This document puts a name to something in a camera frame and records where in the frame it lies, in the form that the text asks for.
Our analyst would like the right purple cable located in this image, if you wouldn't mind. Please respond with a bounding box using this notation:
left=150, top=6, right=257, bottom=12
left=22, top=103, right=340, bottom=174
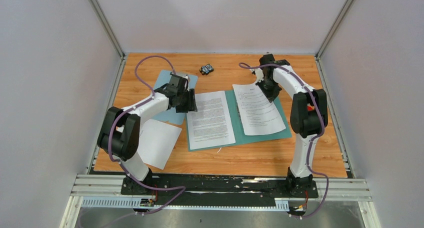
left=238, top=62, right=330, bottom=220

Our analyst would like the printed text paper sheet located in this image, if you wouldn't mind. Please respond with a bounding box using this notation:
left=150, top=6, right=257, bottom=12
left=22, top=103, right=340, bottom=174
left=186, top=90, right=236, bottom=152

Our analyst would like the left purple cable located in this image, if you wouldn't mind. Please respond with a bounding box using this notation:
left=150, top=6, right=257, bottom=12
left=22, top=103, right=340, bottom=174
left=107, top=55, right=188, bottom=217

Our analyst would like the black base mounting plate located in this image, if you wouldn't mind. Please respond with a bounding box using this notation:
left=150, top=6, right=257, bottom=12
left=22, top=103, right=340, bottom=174
left=120, top=173, right=319, bottom=207

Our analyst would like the light blue clipboard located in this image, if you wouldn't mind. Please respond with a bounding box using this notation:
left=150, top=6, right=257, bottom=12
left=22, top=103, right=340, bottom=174
left=150, top=69, right=199, bottom=126

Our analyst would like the purple cable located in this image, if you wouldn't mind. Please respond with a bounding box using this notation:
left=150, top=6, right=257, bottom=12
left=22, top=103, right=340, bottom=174
left=107, top=55, right=188, bottom=217
left=238, top=62, right=330, bottom=220

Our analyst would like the green file folder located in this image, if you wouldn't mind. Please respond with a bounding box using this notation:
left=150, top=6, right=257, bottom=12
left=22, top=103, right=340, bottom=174
left=188, top=90, right=292, bottom=152

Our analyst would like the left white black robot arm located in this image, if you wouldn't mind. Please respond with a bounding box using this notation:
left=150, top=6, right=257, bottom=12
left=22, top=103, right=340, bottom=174
left=96, top=73, right=197, bottom=195

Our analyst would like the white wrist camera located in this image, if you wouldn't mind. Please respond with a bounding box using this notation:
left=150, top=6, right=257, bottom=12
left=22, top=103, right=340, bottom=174
left=254, top=68, right=264, bottom=86
left=180, top=74, right=190, bottom=90

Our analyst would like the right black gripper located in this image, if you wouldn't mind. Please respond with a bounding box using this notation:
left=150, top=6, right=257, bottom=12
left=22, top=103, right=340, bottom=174
left=256, top=77, right=283, bottom=103

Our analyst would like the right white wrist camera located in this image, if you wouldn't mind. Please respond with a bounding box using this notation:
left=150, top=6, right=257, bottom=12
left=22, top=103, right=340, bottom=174
left=254, top=68, right=264, bottom=86

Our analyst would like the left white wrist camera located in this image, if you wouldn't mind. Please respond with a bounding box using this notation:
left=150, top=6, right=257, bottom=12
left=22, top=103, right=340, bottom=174
left=180, top=74, right=190, bottom=90

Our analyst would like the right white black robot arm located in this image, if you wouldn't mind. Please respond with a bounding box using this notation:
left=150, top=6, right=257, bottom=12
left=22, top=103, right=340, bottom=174
left=255, top=53, right=328, bottom=197

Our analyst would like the aluminium frame rail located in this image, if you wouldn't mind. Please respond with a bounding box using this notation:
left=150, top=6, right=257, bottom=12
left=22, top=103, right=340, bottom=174
left=70, top=174, right=372, bottom=212

